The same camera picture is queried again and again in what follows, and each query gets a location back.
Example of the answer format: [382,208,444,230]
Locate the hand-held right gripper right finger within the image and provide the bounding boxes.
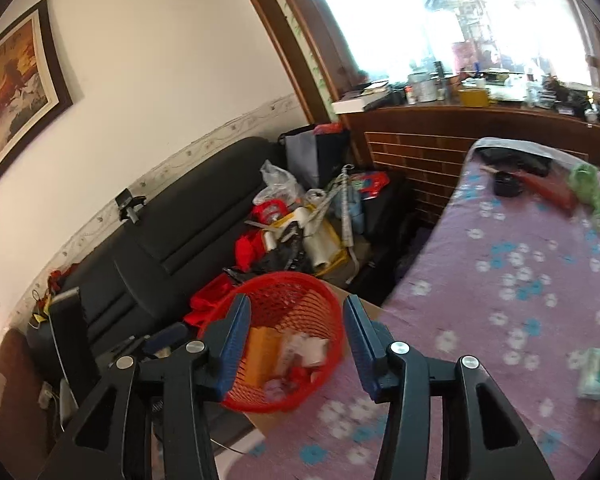
[342,295,557,480]

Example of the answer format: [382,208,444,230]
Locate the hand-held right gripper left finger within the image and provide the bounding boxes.
[37,293,253,480]

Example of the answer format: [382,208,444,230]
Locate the orange cardboard box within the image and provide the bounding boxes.
[242,327,282,387]

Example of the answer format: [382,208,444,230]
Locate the white paper carton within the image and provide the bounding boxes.
[280,334,331,369]

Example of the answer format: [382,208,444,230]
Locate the red mesh basket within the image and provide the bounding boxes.
[197,271,346,414]

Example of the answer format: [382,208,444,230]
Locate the red cloth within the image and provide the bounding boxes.
[182,275,237,329]

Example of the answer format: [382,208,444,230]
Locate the yellow bag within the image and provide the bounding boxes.
[275,210,352,279]

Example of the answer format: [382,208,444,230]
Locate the black suitcase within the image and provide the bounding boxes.
[362,172,417,267]

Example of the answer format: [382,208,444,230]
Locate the purple floral tablecloth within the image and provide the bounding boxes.
[245,137,600,480]

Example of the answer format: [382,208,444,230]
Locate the black sofa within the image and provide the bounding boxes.
[27,136,302,441]

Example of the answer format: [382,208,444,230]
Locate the red printed bag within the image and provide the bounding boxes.
[352,171,389,197]

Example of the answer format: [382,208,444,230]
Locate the black flat panel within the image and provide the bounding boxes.
[47,287,102,402]

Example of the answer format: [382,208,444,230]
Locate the clear plastic bag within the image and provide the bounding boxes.
[252,160,306,207]

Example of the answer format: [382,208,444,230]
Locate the black clamp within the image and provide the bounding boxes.
[116,189,147,227]

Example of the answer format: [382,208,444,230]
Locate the grey shopping bag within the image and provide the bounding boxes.
[279,124,351,192]

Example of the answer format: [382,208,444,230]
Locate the black tape roll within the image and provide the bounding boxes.
[494,171,524,197]

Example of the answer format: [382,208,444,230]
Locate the wooden counter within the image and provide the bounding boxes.
[340,101,600,227]

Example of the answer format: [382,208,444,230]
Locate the flat white box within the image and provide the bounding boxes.
[331,91,394,114]

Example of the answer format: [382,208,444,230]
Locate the black tray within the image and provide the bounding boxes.
[475,146,554,177]

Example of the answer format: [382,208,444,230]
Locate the teal and white packet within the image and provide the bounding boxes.
[577,349,600,402]

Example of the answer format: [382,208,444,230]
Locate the metal tin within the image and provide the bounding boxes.
[410,72,439,104]

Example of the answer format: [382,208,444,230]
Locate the yellow box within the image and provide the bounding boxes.
[457,87,491,108]

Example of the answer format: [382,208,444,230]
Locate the green knitted cloth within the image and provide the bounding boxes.
[569,162,600,222]

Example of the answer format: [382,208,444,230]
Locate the red handled tool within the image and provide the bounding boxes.
[511,170,579,217]

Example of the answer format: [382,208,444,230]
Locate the framed wall painting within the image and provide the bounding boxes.
[0,0,75,207]

